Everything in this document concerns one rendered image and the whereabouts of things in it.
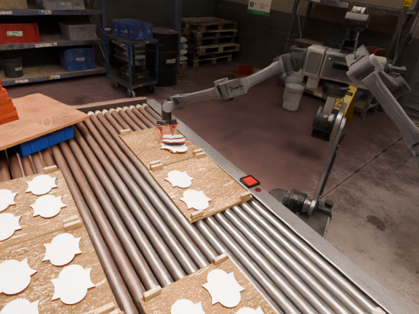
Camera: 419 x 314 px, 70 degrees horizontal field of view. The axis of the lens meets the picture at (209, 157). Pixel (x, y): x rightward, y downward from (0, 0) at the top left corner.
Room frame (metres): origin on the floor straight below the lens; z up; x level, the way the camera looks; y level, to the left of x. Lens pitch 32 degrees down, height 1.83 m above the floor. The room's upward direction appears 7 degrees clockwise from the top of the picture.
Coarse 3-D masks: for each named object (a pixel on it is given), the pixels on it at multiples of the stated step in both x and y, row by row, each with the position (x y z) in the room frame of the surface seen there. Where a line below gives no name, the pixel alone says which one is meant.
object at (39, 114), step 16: (32, 96) 1.75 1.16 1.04; (32, 112) 1.53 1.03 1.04; (48, 112) 1.55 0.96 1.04; (64, 112) 1.57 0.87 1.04; (80, 112) 1.60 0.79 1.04; (0, 128) 1.31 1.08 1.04; (16, 128) 1.32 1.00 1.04; (32, 128) 1.34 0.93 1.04; (48, 128) 1.36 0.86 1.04; (0, 144) 1.17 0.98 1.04; (16, 144) 1.20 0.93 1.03
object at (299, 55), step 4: (292, 48) 1.73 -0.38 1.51; (296, 48) 1.73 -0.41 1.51; (288, 52) 1.74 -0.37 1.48; (292, 52) 1.71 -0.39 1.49; (296, 52) 1.72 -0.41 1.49; (300, 52) 1.71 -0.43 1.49; (292, 56) 1.66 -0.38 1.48; (296, 56) 1.68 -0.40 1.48; (300, 56) 1.70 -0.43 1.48; (296, 60) 1.65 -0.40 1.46; (300, 60) 1.68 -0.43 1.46; (296, 64) 1.65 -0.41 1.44; (300, 64) 1.70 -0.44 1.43; (296, 68) 1.71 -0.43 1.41; (300, 68) 1.72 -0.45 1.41
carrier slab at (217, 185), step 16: (192, 160) 1.38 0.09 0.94; (208, 160) 1.39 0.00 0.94; (160, 176) 1.20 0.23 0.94; (192, 176) 1.23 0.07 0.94; (208, 176) 1.24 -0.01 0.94; (224, 176) 1.26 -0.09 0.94; (176, 192) 1.09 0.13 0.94; (208, 192) 1.12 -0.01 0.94; (224, 192) 1.13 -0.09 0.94; (240, 192) 1.14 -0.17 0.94; (208, 208) 1.00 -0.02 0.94; (224, 208) 1.02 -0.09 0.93
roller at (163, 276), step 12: (84, 144) 1.44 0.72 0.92; (96, 168) 1.23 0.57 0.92; (108, 180) 1.14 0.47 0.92; (108, 192) 1.06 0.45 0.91; (120, 204) 0.98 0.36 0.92; (132, 216) 0.92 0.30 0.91; (132, 228) 0.85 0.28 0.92; (144, 240) 0.80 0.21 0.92; (144, 252) 0.75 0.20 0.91; (156, 264) 0.69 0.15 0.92; (156, 276) 0.66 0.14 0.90; (168, 276) 0.65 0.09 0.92
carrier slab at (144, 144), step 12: (132, 132) 1.61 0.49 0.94; (144, 132) 1.63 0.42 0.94; (156, 132) 1.65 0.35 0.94; (168, 132) 1.67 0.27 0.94; (132, 144) 1.47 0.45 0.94; (144, 144) 1.49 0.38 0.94; (156, 144) 1.50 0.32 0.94; (192, 144) 1.55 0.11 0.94; (144, 156) 1.36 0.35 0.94; (156, 156) 1.37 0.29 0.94; (168, 156) 1.39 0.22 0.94; (180, 156) 1.40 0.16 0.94; (192, 156) 1.42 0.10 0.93
